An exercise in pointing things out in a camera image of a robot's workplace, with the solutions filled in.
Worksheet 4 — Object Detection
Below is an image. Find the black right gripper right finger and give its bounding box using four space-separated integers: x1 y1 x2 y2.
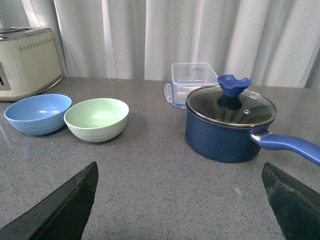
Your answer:
261 162 320 240

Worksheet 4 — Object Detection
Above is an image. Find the cream two-slot toaster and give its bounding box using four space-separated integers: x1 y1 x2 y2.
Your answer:
0 27 64 101

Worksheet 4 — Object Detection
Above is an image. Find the glass pot lid blue knob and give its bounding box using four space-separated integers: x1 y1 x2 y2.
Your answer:
186 74 276 128

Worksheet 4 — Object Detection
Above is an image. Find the white curtain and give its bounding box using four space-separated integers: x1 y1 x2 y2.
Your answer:
0 0 320 88

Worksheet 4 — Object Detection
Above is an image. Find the clear plastic food container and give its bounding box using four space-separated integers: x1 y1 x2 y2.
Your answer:
164 62 218 109

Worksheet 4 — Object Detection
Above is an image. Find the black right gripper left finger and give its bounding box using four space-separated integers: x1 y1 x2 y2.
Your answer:
0 161 99 240

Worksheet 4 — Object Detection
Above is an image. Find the green plastic bowl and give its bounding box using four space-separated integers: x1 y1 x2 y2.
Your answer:
64 98 130 143

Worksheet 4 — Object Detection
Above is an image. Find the blue plastic bowl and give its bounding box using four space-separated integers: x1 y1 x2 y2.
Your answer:
4 94 72 136

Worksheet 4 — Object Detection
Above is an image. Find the dark blue saucepan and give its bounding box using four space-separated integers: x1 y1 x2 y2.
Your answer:
185 86 320 168

